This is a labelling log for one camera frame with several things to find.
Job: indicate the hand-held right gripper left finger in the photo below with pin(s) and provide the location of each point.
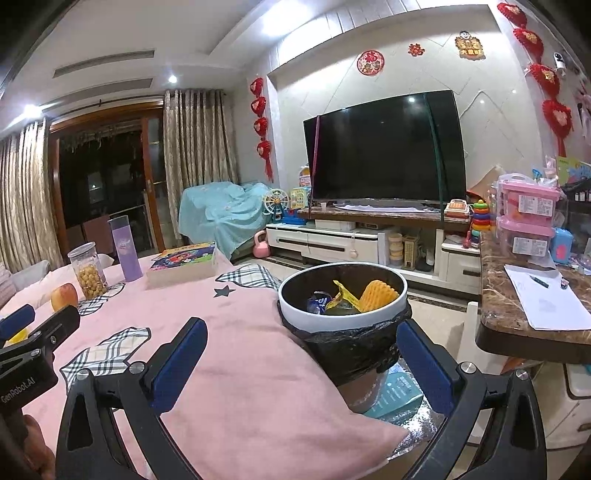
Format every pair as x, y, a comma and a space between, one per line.
178, 364

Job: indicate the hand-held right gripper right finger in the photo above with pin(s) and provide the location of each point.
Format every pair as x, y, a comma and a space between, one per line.
425, 369

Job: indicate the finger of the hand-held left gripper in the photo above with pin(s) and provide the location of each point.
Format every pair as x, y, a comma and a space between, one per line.
55, 330
18, 318

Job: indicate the orange foam fruit net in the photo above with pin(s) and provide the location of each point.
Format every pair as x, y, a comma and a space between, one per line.
376, 297

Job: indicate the blue snack wrapper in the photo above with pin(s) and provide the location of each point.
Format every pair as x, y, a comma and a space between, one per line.
318, 302

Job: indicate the white bin with black bag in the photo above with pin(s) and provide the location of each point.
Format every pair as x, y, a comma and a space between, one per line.
295, 318

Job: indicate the person's left hand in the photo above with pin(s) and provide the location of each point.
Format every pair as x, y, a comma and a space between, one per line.
37, 443

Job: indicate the yellow plastic toy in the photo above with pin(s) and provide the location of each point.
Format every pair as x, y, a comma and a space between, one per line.
17, 338

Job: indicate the red yellow apple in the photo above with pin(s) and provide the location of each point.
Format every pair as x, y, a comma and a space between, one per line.
63, 297

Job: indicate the turquoise box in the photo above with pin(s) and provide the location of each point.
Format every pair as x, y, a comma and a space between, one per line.
397, 394

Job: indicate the grey cushion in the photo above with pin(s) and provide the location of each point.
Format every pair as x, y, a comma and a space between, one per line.
30, 274

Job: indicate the pink blanket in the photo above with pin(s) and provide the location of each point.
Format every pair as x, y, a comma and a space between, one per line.
231, 346

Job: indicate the clear jar of yellow snacks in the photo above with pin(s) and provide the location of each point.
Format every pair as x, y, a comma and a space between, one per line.
90, 279

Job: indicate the silver foil mat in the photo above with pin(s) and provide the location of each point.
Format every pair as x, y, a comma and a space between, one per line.
415, 438

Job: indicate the brown marble counter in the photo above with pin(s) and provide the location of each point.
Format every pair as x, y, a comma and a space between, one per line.
503, 314

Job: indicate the purple bottle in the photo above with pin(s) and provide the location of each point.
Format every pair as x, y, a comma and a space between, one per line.
127, 258

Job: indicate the colourful picture book box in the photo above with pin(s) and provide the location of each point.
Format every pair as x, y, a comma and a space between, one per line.
184, 256

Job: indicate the stacked cream containers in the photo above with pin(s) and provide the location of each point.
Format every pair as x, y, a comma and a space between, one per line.
395, 249

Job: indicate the beige patterned curtain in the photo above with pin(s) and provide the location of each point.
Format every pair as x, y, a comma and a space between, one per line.
27, 194
198, 152

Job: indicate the white paper sheet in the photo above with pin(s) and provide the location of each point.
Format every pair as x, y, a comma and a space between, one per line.
549, 304

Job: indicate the pink kettlebell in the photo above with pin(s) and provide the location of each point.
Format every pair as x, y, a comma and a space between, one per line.
262, 249

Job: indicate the dark pen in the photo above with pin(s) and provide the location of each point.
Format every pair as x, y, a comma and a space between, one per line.
539, 281

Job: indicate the turquoise covered armchair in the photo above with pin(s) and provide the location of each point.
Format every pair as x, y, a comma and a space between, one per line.
217, 212

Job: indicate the wooden glass sliding door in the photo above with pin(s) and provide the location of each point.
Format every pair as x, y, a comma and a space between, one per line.
115, 184

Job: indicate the pink storage box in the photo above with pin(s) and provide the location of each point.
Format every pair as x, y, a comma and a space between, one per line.
526, 237
531, 198

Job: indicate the white television cabinet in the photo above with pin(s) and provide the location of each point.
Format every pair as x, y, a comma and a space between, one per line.
314, 240

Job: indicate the turquoise toy case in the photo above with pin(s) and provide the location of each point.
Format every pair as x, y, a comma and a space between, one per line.
563, 247

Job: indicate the ferris wheel toy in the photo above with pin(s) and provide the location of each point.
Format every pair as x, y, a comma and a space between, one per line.
276, 203

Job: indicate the green yellow activity cube toy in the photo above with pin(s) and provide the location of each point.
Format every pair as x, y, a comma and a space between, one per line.
300, 197

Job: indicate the black television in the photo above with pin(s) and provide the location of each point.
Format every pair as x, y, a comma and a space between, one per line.
383, 152

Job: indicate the colourful picture book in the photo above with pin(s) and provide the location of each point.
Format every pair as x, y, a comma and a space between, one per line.
575, 170

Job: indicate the round red wall sticker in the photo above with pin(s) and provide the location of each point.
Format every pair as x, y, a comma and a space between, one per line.
370, 62

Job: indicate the small red wall sticker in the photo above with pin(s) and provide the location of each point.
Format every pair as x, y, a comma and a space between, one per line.
416, 49

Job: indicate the gold red wall sticker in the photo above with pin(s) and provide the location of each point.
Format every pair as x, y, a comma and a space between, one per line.
470, 45

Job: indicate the white security camera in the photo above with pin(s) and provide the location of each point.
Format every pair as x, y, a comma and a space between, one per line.
561, 62

